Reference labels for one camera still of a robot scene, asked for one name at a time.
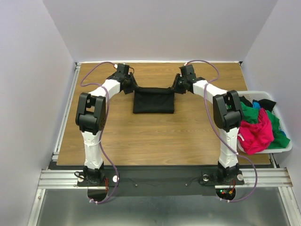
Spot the black t shirt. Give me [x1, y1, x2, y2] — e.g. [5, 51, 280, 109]
[133, 88, 174, 114]
[239, 96, 277, 112]

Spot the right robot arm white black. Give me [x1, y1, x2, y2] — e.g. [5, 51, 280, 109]
[172, 64, 243, 184]

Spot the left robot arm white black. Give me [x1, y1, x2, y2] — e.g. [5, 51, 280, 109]
[75, 62, 136, 186]

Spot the green t shirt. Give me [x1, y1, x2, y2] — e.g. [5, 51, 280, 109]
[238, 103, 290, 154]

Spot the blue t shirt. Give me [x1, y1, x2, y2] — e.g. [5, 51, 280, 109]
[252, 101, 261, 110]

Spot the pink t shirt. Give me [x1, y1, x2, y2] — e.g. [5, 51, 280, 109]
[238, 109, 274, 155]

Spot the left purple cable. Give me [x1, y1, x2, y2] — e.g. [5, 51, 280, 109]
[80, 61, 118, 205]

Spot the purple cable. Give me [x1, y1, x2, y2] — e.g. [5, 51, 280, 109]
[184, 59, 257, 203]
[80, 61, 118, 205]

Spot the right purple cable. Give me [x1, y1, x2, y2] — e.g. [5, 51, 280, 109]
[184, 59, 257, 203]

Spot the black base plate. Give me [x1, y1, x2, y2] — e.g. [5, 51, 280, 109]
[74, 166, 244, 201]

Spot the aluminium frame rail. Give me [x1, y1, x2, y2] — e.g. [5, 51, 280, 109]
[28, 62, 82, 226]

